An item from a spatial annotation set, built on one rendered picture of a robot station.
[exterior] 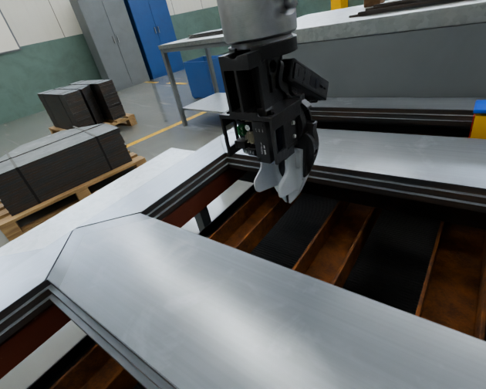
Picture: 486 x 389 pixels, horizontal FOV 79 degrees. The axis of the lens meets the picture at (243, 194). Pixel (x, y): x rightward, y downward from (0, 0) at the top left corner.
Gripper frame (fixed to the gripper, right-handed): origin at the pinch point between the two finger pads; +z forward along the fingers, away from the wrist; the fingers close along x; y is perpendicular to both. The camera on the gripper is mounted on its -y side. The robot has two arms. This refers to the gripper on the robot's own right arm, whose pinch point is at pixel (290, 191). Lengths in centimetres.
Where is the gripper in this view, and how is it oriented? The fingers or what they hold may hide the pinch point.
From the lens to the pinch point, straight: 43.2
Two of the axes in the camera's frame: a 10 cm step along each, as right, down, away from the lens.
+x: 7.8, 2.1, -6.0
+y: -6.0, 5.2, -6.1
